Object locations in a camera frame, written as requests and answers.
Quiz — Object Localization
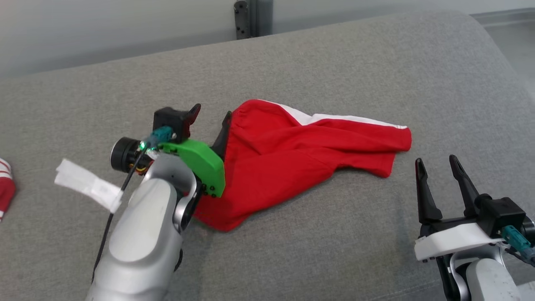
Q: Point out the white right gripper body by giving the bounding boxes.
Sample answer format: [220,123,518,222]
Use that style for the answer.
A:
[414,214,505,262]

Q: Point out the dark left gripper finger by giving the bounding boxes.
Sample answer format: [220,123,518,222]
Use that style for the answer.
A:
[184,104,202,140]
[211,111,233,162]

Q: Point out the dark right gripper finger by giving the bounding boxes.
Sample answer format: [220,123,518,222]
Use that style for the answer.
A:
[449,155,482,218]
[415,158,443,225]

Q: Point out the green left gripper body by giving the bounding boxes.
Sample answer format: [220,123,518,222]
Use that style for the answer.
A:
[158,139,227,199]

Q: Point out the red shorts with white stripe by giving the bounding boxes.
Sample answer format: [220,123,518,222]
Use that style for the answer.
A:
[184,99,412,232]

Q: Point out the red basketball jersey white sleeves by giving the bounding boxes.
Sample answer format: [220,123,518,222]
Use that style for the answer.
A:
[0,158,16,222]

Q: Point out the grey fabric sofa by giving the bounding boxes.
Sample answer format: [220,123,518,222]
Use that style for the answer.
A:
[0,10,535,301]

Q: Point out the white tape tag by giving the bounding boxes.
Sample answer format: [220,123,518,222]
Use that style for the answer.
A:
[54,159,124,213]

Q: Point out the grey metal post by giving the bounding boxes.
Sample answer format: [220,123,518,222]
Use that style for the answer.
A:
[233,0,273,40]

